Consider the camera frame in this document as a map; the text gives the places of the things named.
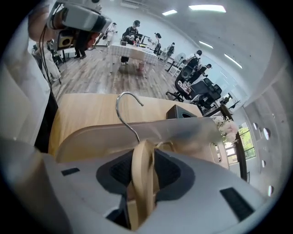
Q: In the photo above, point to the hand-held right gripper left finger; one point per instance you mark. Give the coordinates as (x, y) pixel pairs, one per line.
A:
(77, 194)

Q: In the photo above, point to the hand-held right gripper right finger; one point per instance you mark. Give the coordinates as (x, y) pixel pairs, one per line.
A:
(201, 205)

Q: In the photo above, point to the wooden clothes hanger metal hook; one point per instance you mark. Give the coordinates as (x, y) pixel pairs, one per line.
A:
(142, 182)

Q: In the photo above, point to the translucent plastic container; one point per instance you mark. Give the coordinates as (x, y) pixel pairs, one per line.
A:
(160, 131)

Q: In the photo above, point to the black framed window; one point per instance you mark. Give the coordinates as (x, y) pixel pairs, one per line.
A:
(246, 141)

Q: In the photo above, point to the pink white flower bouquet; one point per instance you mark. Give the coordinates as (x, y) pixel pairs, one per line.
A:
(230, 130)

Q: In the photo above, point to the brown tissue box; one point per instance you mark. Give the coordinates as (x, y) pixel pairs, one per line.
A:
(177, 112)

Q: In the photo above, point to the black office chair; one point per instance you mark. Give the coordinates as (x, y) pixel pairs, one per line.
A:
(186, 73)
(207, 92)

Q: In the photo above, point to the person's white shirt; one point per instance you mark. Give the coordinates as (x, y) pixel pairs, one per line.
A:
(20, 96)

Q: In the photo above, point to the ceiling light panel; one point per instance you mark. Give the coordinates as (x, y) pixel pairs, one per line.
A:
(233, 61)
(206, 44)
(207, 8)
(169, 12)

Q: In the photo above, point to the white standing fan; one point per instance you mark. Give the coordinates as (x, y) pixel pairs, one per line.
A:
(180, 58)

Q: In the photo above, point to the table with white cloth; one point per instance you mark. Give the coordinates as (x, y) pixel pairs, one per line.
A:
(135, 53)

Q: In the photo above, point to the brown box with round hole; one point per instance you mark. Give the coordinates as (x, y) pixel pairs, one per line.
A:
(65, 39)

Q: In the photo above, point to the grey head-worn camera headset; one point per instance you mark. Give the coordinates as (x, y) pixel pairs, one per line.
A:
(82, 17)

